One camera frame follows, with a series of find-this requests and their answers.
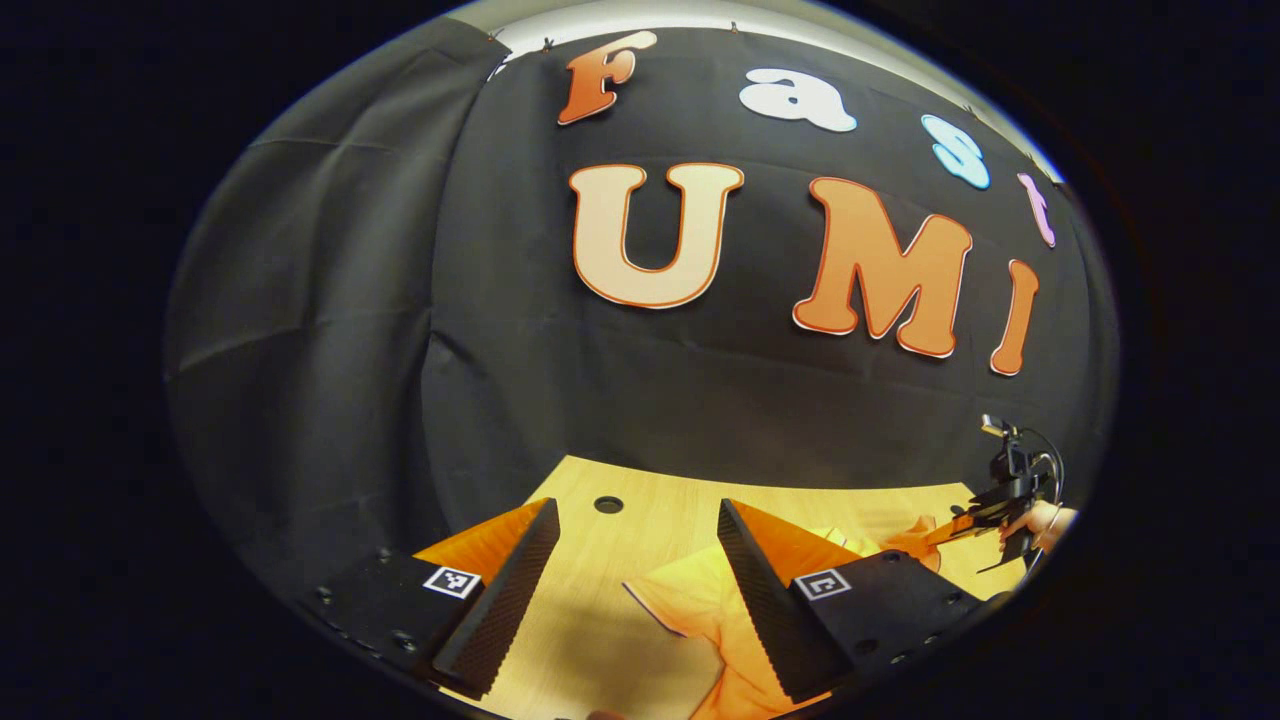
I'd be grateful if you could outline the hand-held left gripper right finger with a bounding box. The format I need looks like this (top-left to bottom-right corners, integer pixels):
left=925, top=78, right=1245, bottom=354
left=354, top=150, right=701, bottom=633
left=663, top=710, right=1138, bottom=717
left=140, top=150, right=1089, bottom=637
left=716, top=497, right=1011, bottom=705

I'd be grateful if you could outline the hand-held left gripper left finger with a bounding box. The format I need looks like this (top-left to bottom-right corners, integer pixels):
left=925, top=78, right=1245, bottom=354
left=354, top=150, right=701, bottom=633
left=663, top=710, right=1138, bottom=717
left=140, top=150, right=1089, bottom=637
left=288, top=497, right=562, bottom=701

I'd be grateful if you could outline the orange polo T-shirt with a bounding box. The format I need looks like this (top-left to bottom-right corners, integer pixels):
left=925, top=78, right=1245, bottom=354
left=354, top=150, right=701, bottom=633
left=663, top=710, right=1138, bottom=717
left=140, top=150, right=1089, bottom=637
left=622, top=515, right=946, bottom=720

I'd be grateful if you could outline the black backdrop cloth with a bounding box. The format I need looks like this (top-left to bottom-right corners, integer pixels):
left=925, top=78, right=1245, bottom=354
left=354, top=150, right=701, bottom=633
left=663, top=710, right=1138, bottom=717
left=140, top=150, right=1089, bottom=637
left=165, top=15, right=1119, bottom=601

